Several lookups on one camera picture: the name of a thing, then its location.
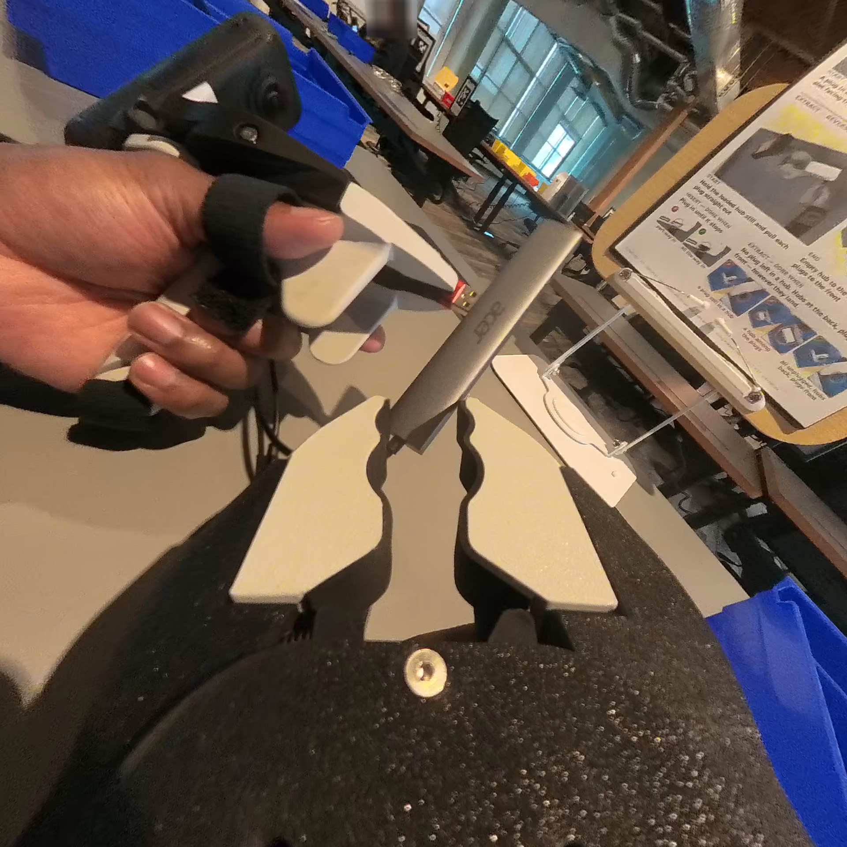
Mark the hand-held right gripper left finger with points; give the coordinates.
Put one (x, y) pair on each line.
(311, 523)

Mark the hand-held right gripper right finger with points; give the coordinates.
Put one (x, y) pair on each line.
(536, 529)

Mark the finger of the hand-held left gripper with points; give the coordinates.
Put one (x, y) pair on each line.
(390, 231)
(331, 284)

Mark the blue plastic bin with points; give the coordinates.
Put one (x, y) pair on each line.
(99, 40)
(794, 728)

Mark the grey usb hub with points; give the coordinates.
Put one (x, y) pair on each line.
(489, 311)

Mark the person's left hand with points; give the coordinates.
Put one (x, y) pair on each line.
(79, 251)

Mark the white desk mat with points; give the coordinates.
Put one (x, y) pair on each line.
(569, 423)

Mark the long wooden desk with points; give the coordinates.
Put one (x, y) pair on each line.
(410, 119)
(662, 384)

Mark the black office chair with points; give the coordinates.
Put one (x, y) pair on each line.
(473, 132)

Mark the small blue bin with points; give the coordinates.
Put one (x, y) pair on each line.
(351, 36)

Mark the row of yellow bins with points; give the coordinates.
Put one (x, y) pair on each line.
(513, 159)

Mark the printed tag sign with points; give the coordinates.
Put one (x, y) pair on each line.
(466, 91)
(423, 40)

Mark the beige board on stand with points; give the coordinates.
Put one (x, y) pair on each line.
(615, 245)

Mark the instruction sheet on stand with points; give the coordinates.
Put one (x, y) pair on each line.
(681, 331)

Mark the silver air duct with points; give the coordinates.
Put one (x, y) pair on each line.
(662, 53)

